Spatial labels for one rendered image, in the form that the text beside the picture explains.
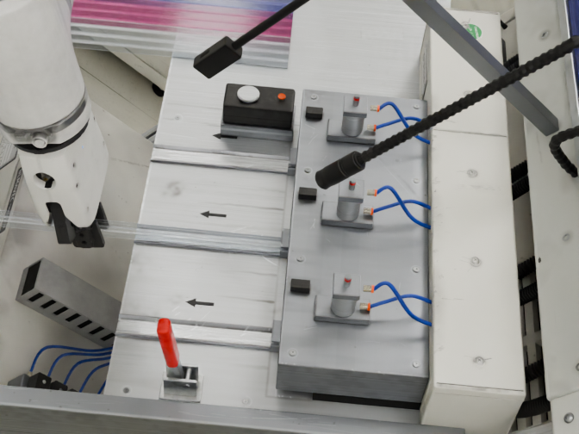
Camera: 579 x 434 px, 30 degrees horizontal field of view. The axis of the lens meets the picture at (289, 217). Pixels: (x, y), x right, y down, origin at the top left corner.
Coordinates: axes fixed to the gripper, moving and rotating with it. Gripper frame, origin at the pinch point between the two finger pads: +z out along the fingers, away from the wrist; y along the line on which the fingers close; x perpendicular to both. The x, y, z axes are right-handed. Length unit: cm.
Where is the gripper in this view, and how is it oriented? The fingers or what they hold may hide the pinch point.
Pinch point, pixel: (87, 224)
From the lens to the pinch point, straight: 111.2
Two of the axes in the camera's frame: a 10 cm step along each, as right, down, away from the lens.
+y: 0.7, -7.8, 6.2
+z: 0.9, 6.2, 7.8
